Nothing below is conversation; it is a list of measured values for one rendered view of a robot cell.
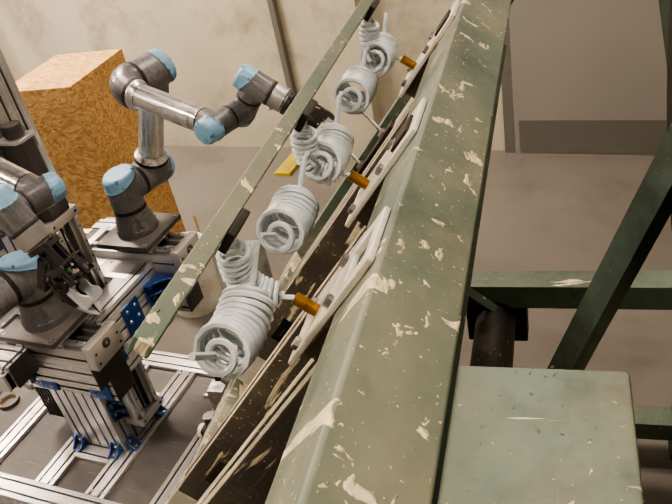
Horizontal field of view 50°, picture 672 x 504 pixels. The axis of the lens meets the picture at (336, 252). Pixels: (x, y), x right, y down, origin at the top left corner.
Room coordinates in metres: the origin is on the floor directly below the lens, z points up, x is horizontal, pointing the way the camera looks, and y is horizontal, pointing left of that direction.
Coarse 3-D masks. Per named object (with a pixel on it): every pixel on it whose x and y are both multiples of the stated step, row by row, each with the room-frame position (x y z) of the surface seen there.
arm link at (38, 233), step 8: (40, 224) 1.48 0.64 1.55; (24, 232) 1.45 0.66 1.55; (32, 232) 1.45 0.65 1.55; (40, 232) 1.46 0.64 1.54; (48, 232) 1.48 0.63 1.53; (16, 240) 1.45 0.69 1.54; (24, 240) 1.44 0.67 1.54; (32, 240) 1.44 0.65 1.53; (40, 240) 1.45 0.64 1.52; (24, 248) 1.44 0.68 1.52; (32, 248) 1.44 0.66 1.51
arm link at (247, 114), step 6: (228, 102) 2.00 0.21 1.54; (234, 102) 1.99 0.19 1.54; (240, 102) 1.99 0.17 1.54; (234, 108) 1.97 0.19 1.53; (240, 108) 1.97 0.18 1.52; (246, 108) 1.98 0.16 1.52; (252, 108) 1.98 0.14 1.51; (258, 108) 2.01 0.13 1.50; (240, 114) 1.96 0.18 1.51; (246, 114) 1.98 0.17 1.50; (252, 114) 2.00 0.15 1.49; (240, 120) 1.96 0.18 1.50; (246, 120) 1.98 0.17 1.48; (252, 120) 2.02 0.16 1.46; (240, 126) 2.02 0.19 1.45; (246, 126) 2.03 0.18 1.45
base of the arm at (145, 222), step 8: (144, 208) 2.29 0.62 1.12; (120, 216) 2.26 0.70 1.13; (128, 216) 2.25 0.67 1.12; (136, 216) 2.26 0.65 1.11; (144, 216) 2.27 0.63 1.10; (152, 216) 2.30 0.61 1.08; (120, 224) 2.26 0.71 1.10; (128, 224) 2.25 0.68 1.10; (136, 224) 2.25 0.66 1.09; (144, 224) 2.25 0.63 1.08; (152, 224) 2.27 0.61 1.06; (120, 232) 2.26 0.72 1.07; (128, 232) 2.24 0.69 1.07; (136, 232) 2.24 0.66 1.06; (144, 232) 2.24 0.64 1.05
